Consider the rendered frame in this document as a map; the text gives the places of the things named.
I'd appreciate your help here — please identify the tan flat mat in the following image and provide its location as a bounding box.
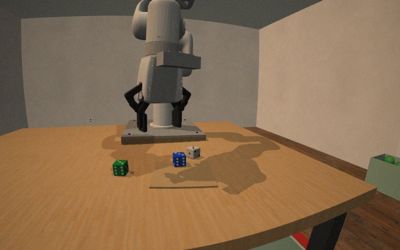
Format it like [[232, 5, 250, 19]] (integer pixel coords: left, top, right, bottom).
[[149, 160, 218, 189]]

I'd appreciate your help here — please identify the white die with black pips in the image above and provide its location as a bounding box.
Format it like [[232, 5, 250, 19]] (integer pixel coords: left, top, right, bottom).
[[186, 146, 200, 159]]

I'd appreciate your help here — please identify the green die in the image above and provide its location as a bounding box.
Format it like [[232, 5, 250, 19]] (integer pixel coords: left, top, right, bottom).
[[112, 160, 129, 176]]

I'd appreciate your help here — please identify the blue die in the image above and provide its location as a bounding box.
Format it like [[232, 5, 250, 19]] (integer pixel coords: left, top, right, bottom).
[[172, 152, 186, 167]]

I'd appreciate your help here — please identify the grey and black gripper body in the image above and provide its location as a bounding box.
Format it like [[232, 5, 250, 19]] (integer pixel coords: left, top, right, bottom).
[[136, 55, 183, 104]]

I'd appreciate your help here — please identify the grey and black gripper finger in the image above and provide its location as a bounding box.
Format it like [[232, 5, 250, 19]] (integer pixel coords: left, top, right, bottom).
[[171, 87, 191, 128], [124, 83, 150, 132]]

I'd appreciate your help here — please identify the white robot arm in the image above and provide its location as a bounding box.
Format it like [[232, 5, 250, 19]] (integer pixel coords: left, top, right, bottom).
[[132, 0, 201, 129]]

